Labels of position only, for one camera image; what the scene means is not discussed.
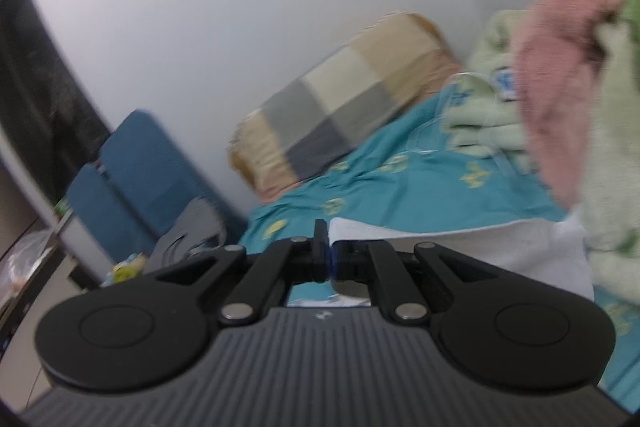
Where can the teal patterned bed sheet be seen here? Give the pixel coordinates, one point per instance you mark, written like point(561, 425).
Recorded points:
point(403, 179)

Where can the white desk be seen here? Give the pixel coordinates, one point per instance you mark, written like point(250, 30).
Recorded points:
point(40, 215)

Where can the grey cloth on chair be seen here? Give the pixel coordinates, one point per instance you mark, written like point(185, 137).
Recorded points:
point(198, 226)

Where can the white t-shirt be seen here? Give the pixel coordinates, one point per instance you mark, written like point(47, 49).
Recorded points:
point(546, 251)

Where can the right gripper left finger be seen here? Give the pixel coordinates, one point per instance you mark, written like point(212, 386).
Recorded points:
point(268, 280)

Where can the blue covered chair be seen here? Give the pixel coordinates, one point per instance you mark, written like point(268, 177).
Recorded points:
point(136, 189)

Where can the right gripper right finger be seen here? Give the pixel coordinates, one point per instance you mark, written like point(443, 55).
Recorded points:
point(377, 265)

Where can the green fleece blanket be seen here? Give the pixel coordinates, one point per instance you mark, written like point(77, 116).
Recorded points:
point(480, 125)

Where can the plush toy on chair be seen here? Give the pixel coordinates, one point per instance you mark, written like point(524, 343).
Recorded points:
point(126, 270)

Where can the silver plastic bag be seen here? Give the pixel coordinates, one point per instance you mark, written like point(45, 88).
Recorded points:
point(21, 261)

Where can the plaid pillow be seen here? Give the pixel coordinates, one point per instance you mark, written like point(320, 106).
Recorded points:
point(320, 117)

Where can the dark window grille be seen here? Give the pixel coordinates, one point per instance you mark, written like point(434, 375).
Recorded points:
point(50, 123)

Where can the pink fleece blanket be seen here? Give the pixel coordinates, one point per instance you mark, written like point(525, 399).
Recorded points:
point(556, 62)

